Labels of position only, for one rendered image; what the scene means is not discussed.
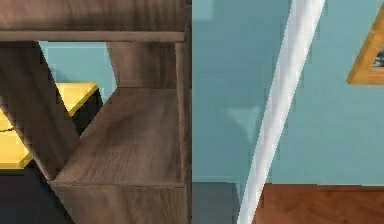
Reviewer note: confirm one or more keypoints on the wooden framed picture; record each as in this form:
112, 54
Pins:
368, 60

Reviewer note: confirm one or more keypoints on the yellow box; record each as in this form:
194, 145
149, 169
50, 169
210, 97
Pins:
75, 95

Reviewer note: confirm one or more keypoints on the white door frame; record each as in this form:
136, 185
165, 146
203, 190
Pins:
286, 100

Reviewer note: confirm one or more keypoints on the brown wooden shelf unit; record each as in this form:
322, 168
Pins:
133, 133

